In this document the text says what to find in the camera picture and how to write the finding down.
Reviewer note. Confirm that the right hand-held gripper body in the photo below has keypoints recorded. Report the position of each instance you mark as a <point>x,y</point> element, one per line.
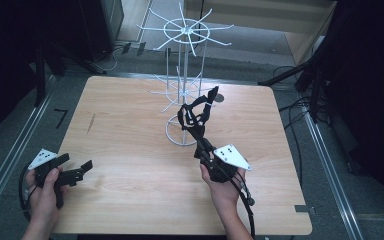
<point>221,166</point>

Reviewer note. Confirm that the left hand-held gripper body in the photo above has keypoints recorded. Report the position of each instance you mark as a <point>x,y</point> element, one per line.
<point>70,176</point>

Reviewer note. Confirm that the person's right hand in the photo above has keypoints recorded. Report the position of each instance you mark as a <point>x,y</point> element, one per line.
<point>225,196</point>

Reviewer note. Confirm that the person's left hand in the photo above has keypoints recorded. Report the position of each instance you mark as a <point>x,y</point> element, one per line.
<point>44,206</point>

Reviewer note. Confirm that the dark round table grommet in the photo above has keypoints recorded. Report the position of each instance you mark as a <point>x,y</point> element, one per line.
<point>220,98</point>

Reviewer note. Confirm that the black metal stand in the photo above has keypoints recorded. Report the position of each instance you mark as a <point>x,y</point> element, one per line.
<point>40,76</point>
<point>315,83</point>

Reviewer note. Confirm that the grey tape piece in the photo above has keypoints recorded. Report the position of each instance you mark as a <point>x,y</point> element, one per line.
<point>301,209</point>

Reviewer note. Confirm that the small black foot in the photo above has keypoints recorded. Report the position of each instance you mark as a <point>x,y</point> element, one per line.
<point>141,48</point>
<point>126,48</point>

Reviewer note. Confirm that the wooden platform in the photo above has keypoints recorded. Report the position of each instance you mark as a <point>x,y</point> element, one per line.
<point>263,16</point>

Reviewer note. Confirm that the dark cabinet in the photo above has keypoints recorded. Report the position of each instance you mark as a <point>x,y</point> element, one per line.
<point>103,26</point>

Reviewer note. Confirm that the metal floor rail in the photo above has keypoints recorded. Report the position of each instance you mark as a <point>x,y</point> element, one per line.
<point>330,173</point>
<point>11,160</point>

